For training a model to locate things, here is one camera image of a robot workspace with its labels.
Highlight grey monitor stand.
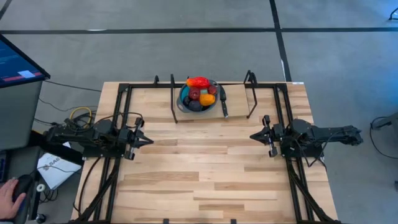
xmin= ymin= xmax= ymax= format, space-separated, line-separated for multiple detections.
xmin=0 ymin=81 xmax=44 ymax=151

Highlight blue screen monitor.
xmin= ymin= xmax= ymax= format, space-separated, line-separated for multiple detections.
xmin=0 ymin=33 xmax=51 ymax=89

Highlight black computer mouse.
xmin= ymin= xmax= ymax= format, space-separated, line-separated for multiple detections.
xmin=11 ymin=174 xmax=34 ymax=203

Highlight dark purple round fruit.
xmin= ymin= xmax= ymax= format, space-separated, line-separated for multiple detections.
xmin=188 ymin=100 xmax=203 ymax=113

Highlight black metal table frame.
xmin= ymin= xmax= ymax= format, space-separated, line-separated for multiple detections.
xmin=70 ymin=74 xmax=343 ymax=224

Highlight wooden riser shelf black legs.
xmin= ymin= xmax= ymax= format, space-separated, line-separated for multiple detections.
xmin=170 ymin=70 xmax=259 ymax=124

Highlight thin black floor cable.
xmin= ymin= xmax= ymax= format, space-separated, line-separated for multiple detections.
xmin=43 ymin=80 xmax=102 ymax=93

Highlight black looped floor cable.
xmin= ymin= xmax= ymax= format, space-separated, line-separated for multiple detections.
xmin=369 ymin=116 xmax=398 ymax=160

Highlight white printed booklet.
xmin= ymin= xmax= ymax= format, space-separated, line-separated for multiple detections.
xmin=36 ymin=152 xmax=82 ymax=190

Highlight orange fruit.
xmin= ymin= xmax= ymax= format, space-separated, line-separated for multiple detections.
xmin=198 ymin=93 xmax=216 ymax=107

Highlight red bell pepper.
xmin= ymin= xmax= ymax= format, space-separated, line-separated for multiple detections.
xmin=185 ymin=76 xmax=211 ymax=90

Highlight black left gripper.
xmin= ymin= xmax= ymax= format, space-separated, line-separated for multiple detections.
xmin=119 ymin=116 xmax=154 ymax=161

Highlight blue collapsible bowl grey rim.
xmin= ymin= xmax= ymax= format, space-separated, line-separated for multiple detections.
xmin=176 ymin=79 xmax=222 ymax=114

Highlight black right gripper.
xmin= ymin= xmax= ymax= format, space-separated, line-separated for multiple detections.
xmin=250 ymin=114 xmax=285 ymax=158

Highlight yellow cable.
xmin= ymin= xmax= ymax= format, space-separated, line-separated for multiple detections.
xmin=68 ymin=106 xmax=93 ymax=125

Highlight black knife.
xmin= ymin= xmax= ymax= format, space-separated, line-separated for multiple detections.
xmin=219 ymin=85 xmax=229 ymax=119

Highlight person's hand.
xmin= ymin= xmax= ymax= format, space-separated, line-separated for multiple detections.
xmin=0 ymin=179 xmax=27 ymax=220

